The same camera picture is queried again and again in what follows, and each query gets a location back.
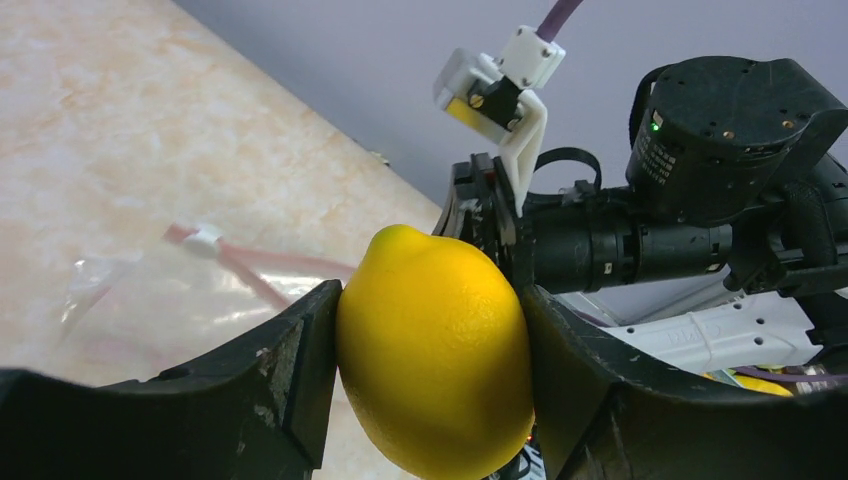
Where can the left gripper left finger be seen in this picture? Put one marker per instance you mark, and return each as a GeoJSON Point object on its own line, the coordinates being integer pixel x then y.
{"type": "Point", "coordinates": [256, 407]}

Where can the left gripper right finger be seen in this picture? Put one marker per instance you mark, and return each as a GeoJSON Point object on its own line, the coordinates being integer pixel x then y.
{"type": "Point", "coordinates": [605, 410]}

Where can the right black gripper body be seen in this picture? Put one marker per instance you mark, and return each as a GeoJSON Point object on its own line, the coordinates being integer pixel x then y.
{"type": "Point", "coordinates": [480, 210]}

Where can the yellow lemon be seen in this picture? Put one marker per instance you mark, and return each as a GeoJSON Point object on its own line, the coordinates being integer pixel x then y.
{"type": "Point", "coordinates": [433, 352]}

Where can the clear zip top bag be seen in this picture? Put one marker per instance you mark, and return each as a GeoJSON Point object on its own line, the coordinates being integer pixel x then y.
{"type": "Point", "coordinates": [191, 292]}

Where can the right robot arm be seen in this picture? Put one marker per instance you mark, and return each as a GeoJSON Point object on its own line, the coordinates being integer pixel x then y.
{"type": "Point", "coordinates": [730, 170]}

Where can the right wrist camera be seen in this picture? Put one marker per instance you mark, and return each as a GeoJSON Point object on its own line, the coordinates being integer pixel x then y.
{"type": "Point", "coordinates": [495, 96]}

